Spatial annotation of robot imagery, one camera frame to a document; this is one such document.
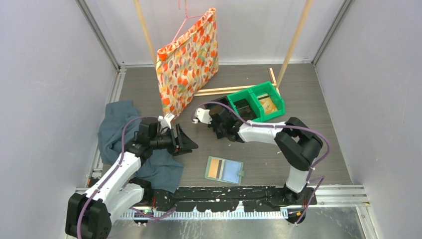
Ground blue-grey cloth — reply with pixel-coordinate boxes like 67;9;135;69
98;100;185;194

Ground wooden clothes rack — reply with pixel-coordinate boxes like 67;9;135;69
133;0;314;97

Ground green bin right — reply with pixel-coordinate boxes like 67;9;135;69
250;82;286;122

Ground orange striped card in holder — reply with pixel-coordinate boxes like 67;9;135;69
207;157;225;179

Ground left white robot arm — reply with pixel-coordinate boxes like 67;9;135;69
65;113;198;239

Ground green bin left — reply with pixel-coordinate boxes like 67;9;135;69
227;89;264;122

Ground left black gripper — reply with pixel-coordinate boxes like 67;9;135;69
150;124;198;156

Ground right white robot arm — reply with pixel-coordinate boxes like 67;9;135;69
195;102;328;205

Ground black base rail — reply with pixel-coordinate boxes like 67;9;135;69
135;186;317;213

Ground yellow cards in right bin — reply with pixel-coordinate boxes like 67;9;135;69
257;94;278;115

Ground cards in left green bin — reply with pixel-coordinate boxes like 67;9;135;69
234;99;258;120

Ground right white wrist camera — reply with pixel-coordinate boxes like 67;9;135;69
192;108;212;124

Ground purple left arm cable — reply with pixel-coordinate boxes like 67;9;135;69
76;115;179;239

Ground green bin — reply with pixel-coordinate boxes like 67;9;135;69
250;82;286;122
227;89;264;122

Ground orange floral hanging garment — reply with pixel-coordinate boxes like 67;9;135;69
155;7;218;116

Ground green card holder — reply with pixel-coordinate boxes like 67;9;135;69
204;156;245;185

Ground pink wire hanger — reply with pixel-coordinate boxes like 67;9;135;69
171;0;203;43

